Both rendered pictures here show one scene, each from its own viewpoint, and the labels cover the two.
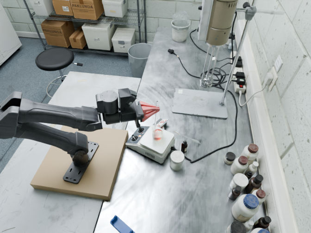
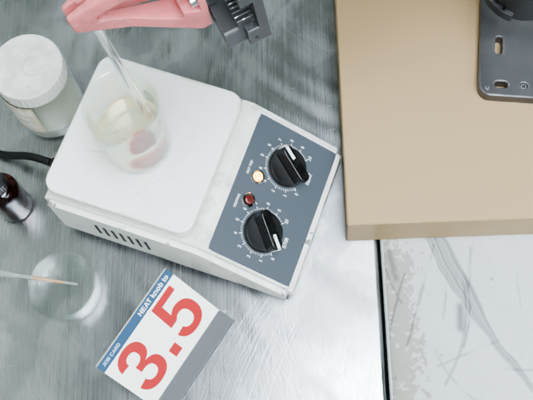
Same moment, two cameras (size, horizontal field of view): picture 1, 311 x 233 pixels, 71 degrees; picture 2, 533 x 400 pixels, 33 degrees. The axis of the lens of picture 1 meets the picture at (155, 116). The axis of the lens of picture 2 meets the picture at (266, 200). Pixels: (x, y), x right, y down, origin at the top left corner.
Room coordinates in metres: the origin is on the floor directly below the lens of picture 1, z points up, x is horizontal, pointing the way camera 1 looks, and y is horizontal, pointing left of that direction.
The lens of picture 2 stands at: (0.85, 0.08, 1.61)
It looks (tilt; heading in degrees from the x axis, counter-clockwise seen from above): 70 degrees down; 180
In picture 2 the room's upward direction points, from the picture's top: 10 degrees counter-clockwise
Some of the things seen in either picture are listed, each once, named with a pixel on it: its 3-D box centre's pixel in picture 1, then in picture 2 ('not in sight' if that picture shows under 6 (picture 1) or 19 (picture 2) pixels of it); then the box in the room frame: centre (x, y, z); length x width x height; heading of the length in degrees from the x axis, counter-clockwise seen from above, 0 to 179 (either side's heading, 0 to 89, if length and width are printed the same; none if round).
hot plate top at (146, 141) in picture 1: (157, 138); (144, 143); (0.56, -0.01, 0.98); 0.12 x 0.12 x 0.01; 60
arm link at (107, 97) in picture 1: (101, 108); not in sight; (0.52, 0.19, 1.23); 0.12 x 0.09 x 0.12; 105
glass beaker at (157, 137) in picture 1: (158, 132); (128, 128); (0.57, -0.01, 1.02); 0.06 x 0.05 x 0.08; 155
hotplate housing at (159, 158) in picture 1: (152, 142); (185, 174); (0.58, 0.02, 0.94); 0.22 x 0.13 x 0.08; 60
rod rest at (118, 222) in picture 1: (121, 226); not in sight; (0.22, 0.12, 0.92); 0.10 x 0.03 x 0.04; 52
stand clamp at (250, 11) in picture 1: (248, 8); not in sight; (0.90, -0.37, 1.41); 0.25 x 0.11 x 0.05; 81
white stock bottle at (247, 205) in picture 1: (245, 206); not in sight; (0.27, -0.33, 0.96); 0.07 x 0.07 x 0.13
